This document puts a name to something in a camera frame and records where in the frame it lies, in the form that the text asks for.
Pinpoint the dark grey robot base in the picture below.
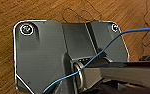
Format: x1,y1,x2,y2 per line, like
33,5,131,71
12,19,131,94

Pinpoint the thin blue cable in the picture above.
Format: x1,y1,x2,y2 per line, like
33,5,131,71
42,27,150,94

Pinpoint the black floor cable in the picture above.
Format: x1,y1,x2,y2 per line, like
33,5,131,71
60,0,150,48

